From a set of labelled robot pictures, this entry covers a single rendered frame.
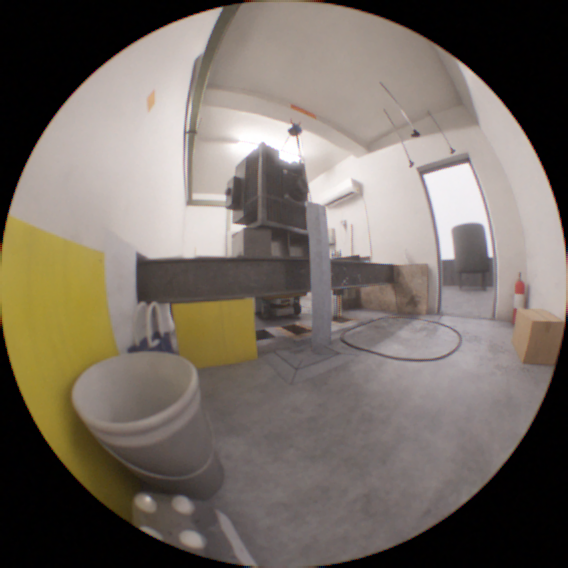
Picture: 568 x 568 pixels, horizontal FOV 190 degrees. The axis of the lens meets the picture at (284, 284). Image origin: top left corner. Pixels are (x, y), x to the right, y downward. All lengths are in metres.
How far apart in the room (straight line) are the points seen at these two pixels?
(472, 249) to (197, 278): 6.73
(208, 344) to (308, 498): 0.90
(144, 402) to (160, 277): 0.75
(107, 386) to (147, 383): 0.12
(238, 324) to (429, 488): 1.14
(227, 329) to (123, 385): 0.72
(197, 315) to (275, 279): 0.57
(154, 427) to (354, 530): 0.46
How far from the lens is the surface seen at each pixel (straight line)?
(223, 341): 1.06
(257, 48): 2.43
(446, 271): 9.07
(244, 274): 1.11
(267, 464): 0.59
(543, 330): 1.45
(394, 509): 0.57
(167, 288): 1.09
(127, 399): 0.55
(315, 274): 1.15
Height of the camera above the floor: 0.52
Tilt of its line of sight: 2 degrees down
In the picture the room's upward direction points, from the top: 2 degrees counter-clockwise
